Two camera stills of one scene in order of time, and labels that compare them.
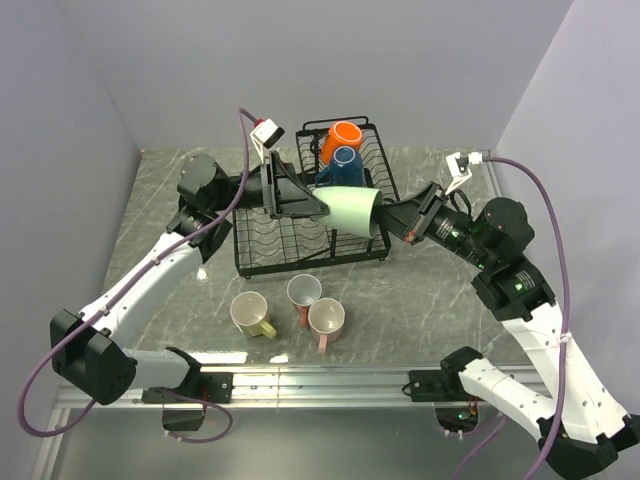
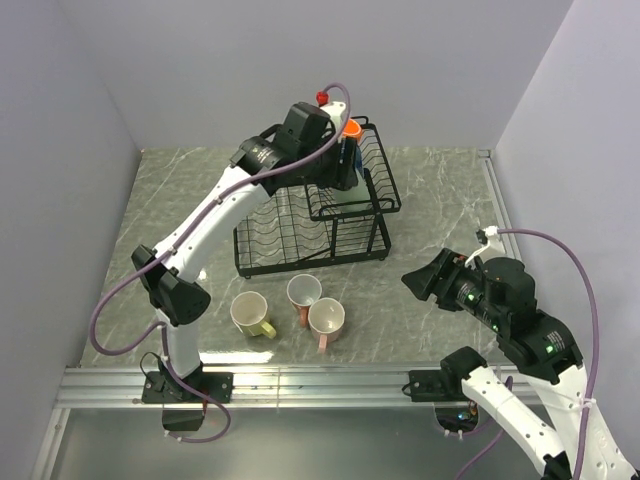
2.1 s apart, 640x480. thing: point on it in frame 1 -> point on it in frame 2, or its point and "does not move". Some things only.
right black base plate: x=429 y=386 does not move
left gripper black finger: x=289 y=197 -> x=346 y=175
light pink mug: x=326 y=317 does not move
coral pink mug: x=302 y=290 does not move
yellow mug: x=248 y=311 does not move
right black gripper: x=400 y=218 -> x=451 y=265
